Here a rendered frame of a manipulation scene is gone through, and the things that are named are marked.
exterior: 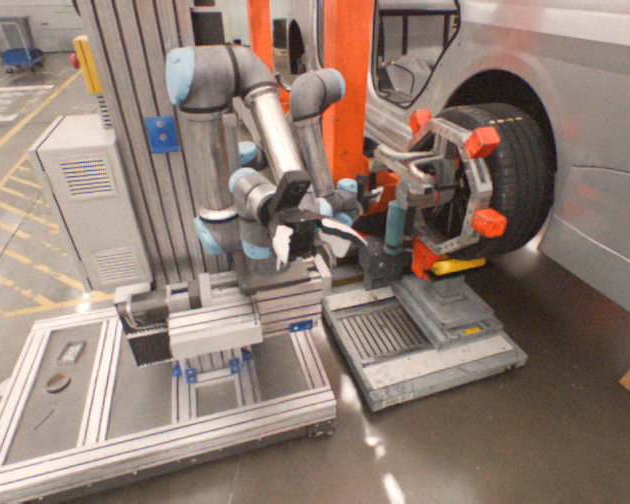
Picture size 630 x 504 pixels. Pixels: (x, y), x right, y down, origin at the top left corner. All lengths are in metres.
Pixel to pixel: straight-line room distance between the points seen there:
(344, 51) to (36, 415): 1.92
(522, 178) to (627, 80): 0.41
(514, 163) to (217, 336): 1.18
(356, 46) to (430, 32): 2.59
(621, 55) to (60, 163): 1.55
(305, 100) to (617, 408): 1.90
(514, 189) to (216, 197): 1.05
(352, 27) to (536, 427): 1.87
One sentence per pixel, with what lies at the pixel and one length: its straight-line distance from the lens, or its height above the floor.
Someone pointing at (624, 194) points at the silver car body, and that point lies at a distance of 1.48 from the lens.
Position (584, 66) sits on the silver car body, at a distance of 1.57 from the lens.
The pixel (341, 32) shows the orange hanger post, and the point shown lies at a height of 1.42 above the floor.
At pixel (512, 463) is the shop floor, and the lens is 1.95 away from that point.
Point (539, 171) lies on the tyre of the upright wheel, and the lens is 1.69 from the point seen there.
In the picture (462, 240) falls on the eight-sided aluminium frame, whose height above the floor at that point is 0.74.
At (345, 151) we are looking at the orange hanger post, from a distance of 2.02.
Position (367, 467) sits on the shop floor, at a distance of 1.79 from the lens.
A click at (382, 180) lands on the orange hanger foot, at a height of 0.71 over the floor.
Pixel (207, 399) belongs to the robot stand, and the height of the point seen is 0.21.
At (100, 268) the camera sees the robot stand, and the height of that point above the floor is 0.85.
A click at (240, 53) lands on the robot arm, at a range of 1.03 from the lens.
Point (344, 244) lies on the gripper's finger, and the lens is 0.69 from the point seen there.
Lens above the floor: 1.58
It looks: 34 degrees down
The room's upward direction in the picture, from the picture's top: straight up
